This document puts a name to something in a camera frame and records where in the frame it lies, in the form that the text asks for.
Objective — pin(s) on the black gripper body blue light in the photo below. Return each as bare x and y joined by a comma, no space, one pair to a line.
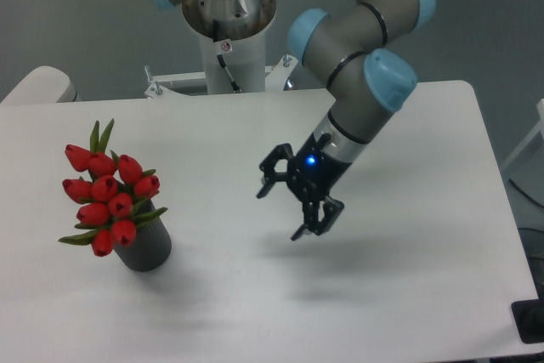
312,173

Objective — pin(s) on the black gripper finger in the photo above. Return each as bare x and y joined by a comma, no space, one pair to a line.
320,212
267,167

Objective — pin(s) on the red tulip bouquet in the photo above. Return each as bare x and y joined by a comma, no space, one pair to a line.
115,204

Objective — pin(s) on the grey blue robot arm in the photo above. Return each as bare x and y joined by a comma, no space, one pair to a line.
348,55

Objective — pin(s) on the dark grey ribbed vase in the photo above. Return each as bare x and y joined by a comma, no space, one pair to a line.
143,242

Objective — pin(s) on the white furniture leg right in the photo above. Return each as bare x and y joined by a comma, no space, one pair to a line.
527,146

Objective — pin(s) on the black box at table corner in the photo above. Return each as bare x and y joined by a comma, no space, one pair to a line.
528,316

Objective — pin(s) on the white chair edge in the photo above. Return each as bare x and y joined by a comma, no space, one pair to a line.
43,85

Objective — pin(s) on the white metal base frame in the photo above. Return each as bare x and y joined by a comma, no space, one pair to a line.
277,78

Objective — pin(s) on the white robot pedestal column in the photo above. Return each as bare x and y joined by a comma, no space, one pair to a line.
231,35

